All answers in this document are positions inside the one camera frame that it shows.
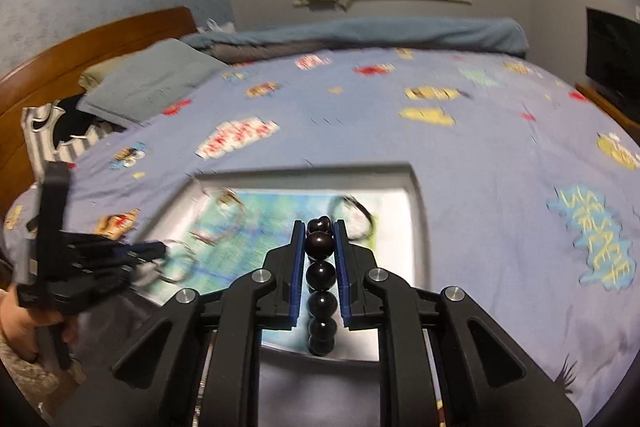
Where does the grey cardboard tray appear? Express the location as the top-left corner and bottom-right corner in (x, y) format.
(131, 162), (432, 364)

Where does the wooden television stand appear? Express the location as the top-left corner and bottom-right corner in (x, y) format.
(575, 82), (640, 144)

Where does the black large bead bracelet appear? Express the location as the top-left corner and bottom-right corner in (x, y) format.
(305, 215), (338, 356)

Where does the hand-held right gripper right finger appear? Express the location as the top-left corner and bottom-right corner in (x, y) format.
(335, 219), (584, 427)

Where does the blue duvet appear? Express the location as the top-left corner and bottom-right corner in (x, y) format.
(181, 17), (529, 58)

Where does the pink cord bracelet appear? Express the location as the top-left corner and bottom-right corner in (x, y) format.
(200, 188), (247, 228)

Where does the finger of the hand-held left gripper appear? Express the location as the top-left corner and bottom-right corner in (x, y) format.
(67, 257), (151, 300)
(67, 231), (170, 264)

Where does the striped pillow with black print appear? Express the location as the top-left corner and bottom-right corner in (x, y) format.
(21, 94), (127, 182)

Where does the black television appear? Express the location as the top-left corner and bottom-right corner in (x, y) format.
(585, 7), (640, 114)

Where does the grey-blue pillow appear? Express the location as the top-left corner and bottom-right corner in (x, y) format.
(77, 39), (229, 126)

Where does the green hair tie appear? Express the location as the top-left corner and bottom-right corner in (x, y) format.
(159, 239), (200, 284)

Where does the olive pillow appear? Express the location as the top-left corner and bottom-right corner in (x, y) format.
(79, 57), (127, 88)

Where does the wooden headboard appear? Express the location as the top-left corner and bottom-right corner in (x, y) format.
(0, 6), (199, 204)

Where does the black hair tie with pearls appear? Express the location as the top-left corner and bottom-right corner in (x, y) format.
(330, 194), (377, 242)

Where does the white plastic bag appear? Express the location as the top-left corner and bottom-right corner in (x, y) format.
(197, 19), (236, 36)

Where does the person's left hand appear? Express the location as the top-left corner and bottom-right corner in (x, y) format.
(0, 289), (80, 364)

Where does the printed paper sheet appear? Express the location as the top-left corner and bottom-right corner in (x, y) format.
(187, 189), (383, 348)

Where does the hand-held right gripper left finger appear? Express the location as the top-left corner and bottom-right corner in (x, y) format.
(65, 220), (307, 427)

